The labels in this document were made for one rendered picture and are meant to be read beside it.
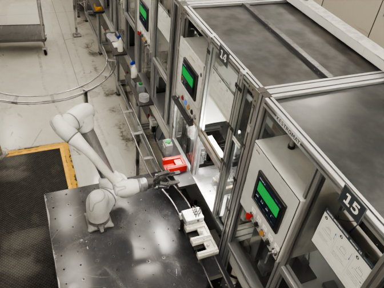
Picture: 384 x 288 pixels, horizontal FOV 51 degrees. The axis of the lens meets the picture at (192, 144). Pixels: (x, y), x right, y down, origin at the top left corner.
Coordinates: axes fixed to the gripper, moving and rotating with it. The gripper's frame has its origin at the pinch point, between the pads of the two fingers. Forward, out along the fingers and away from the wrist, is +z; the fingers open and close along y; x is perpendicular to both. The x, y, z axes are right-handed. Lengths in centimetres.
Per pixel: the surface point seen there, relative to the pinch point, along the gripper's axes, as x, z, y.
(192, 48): 46, 23, 69
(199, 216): -21.3, 10.9, -19.8
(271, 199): -74, 18, 53
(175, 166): 26.3, 10.0, -16.1
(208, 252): -47, 7, -25
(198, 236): -32.7, 6.0, -24.6
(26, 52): 407, -81, -112
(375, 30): 222, 380, -28
